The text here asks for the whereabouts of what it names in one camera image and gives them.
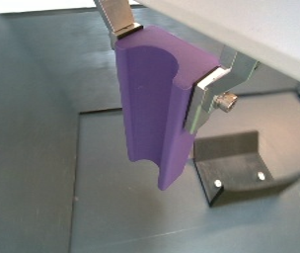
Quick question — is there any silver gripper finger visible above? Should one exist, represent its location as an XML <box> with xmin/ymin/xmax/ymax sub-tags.
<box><xmin>93</xmin><ymin>0</ymin><xmax>143</xmax><ymax>46</ymax></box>

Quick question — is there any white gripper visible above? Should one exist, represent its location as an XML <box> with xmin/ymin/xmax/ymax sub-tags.
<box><xmin>138</xmin><ymin>0</ymin><xmax>300</xmax><ymax>134</ymax></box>

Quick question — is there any purple arch block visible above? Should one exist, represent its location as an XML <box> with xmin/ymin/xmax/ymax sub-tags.
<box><xmin>114</xmin><ymin>26</ymin><xmax>218</xmax><ymax>190</ymax></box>

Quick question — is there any black L-shaped fixture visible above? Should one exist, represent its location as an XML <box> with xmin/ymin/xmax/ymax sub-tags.
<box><xmin>193</xmin><ymin>130</ymin><xmax>300</xmax><ymax>208</ymax></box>

